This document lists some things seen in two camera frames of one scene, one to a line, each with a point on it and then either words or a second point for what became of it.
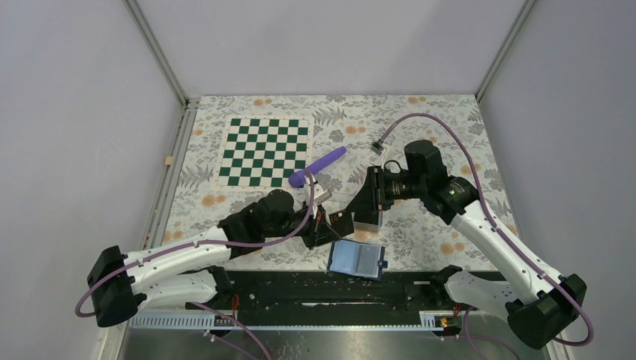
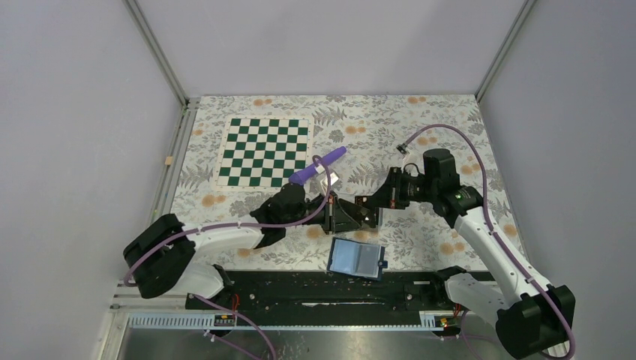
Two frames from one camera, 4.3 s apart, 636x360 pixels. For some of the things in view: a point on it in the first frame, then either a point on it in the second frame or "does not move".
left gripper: [319, 231] to [337, 220]
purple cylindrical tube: [298, 179] does not move
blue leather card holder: [357, 259] does not move
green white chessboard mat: [264, 152] does not move
